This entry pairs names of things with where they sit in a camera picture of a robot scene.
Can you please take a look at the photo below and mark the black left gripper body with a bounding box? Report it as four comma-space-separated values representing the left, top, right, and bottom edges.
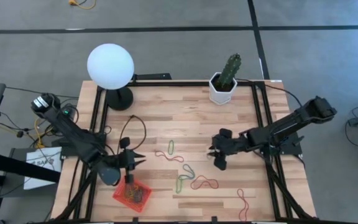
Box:
113, 149, 137, 185

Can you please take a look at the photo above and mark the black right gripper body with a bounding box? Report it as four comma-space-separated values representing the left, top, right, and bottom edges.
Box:
212, 127, 249, 156

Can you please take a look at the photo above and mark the teal rubber band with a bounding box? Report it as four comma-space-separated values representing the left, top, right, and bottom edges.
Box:
178, 164, 196, 181

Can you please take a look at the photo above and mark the yellow rubber band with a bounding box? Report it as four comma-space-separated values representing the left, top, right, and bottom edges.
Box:
121, 185, 138, 200

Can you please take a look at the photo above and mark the red mesh bin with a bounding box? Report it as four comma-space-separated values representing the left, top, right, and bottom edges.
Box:
112, 177, 153, 213

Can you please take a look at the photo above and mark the white plant pot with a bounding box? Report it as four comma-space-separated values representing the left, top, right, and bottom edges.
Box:
209, 72, 238, 106

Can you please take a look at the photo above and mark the green cactus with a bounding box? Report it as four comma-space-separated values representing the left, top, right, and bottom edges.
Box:
218, 53, 242, 90

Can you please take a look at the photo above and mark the black bar device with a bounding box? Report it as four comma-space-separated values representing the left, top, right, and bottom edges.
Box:
133, 72, 172, 82

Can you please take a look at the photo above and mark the white paper sheet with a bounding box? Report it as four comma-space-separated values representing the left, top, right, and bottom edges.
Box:
23, 146, 63, 191

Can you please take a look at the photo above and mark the white globe lamp black base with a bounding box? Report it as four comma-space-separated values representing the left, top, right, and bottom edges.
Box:
86, 43, 135, 111

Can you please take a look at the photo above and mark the black beam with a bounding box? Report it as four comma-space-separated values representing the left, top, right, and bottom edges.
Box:
0, 149, 62, 184

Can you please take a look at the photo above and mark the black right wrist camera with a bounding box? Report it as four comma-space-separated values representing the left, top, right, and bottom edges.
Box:
213, 155, 229, 172

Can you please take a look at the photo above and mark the black left wrist camera cable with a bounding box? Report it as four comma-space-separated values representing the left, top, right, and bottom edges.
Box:
117, 114, 147, 151

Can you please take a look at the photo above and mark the black aluminium table frame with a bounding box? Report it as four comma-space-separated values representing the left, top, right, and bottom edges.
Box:
53, 80, 314, 224

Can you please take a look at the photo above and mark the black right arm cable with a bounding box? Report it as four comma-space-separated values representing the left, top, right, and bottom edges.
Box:
237, 78, 304, 108

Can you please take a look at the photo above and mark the yellow floor cable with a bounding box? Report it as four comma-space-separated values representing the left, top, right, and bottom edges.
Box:
68, 0, 97, 11

